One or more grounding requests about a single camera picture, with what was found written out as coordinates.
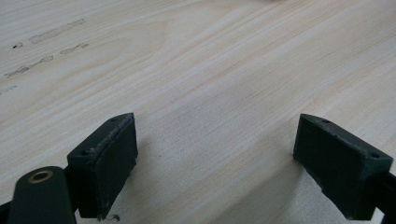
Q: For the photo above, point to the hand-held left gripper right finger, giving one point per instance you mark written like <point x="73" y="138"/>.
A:
<point x="339" y="166"/>

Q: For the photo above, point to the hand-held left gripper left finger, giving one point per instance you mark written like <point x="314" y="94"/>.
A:
<point x="104" y="166"/>

